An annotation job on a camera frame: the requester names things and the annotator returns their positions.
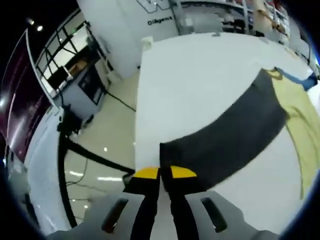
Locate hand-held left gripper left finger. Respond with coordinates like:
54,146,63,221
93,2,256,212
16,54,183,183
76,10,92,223
49,166,161,240

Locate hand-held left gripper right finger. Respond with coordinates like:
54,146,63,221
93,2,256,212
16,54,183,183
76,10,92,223
159,164,281,240

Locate yellow garment grey blue sleeves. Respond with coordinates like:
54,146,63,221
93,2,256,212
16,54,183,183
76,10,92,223
159,66,320,201

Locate black desk leg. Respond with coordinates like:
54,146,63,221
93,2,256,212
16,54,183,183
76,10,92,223
57,129,136,229

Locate white side desk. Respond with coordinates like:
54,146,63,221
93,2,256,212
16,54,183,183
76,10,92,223
24,104,76,234

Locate dark equipment cabinet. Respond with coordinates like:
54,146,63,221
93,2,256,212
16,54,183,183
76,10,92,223
62,65,107,121

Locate cardboard box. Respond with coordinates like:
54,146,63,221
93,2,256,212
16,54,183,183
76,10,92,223
67,59,88,75

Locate black monitor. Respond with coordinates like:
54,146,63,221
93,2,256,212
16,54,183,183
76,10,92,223
46,66,70,90

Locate small white object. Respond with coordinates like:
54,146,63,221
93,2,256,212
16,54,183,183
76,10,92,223
141,36,154,52

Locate grey metal shelf rack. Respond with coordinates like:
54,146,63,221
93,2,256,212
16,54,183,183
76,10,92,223
169,0,293,38

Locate group of ceiling spotlights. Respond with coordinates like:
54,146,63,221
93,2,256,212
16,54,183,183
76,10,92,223
27,17,44,32

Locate black floor cable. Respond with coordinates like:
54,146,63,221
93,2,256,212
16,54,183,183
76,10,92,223
106,90,137,112

